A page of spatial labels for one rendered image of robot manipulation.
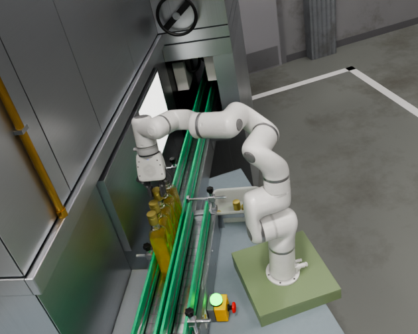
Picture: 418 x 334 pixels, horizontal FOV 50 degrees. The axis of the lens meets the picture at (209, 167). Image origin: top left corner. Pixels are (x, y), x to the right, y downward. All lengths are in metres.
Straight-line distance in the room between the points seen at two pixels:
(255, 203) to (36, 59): 0.76
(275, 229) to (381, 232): 1.63
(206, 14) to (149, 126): 1.04
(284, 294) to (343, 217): 1.53
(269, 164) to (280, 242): 0.33
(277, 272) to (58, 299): 0.77
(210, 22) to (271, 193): 1.22
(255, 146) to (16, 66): 0.68
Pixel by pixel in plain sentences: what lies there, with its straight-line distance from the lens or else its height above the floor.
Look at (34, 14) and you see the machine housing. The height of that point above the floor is 1.87.
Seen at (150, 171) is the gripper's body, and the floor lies 1.26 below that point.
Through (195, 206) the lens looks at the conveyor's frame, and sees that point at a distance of 2.02.
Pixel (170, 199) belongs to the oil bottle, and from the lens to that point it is 1.76.
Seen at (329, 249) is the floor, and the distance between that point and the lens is 2.95.
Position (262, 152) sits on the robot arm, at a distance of 1.35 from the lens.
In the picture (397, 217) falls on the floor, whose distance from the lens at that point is 3.19.
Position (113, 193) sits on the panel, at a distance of 1.61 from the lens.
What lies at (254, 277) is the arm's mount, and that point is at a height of 0.82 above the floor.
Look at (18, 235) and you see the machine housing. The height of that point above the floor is 1.49.
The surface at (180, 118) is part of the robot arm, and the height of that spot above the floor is 1.41.
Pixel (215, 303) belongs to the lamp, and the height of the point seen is 0.85.
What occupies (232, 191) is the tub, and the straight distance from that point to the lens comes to 2.13.
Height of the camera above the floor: 2.16
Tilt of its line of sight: 35 degrees down
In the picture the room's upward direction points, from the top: 13 degrees counter-clockwise
